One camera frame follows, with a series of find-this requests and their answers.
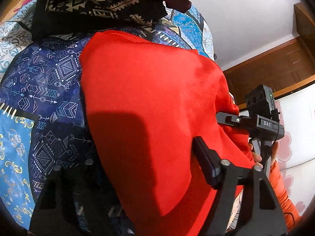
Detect red garment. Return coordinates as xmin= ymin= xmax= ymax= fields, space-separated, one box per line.
xmin=80 ymin=30 xmax=254 ymax=235

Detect blue patchwork bedspread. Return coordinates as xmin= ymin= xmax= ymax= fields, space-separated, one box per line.
xmin=1 ymin=0 xmax=216 ymax=235

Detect person's right hand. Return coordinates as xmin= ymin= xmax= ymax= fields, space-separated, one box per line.
xmin=248 ymin=141 xmax=280 ymax=169

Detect orange sleeve forearm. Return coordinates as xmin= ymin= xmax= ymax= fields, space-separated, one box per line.
xmin=269 ymin=161 xmax=301 ymax=231

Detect orange pink blanket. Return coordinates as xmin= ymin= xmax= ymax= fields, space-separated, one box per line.
xmin=1 ymin=0 xmax=31 ymax=23

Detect brown wooden door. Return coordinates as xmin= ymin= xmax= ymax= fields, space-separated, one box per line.
xmin=224 ymin=3 xmax=314 ymax=109

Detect dark patterned folded garment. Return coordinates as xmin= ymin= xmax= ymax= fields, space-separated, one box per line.
xmin=31 ymin=0 xmax=167 ymax=41

